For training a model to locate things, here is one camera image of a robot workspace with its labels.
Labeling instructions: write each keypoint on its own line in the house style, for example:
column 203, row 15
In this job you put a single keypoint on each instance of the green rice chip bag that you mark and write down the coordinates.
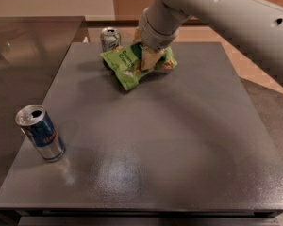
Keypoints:
column 126, row 62

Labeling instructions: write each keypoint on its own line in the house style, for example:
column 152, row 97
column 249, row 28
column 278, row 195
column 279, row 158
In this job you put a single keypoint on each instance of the blue silver Red Bull can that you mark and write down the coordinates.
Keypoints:
column 36, row 124

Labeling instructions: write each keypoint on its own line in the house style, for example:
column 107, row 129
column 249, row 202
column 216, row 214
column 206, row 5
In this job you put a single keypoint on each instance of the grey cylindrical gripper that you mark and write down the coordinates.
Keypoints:
column 156, row 36

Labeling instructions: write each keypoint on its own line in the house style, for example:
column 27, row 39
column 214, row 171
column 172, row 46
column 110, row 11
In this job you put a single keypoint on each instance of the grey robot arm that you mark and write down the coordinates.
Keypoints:
column 254, row 27

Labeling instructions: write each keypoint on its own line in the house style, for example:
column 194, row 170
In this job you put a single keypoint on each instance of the white green 7up can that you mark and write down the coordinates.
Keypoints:
column 110, row 38

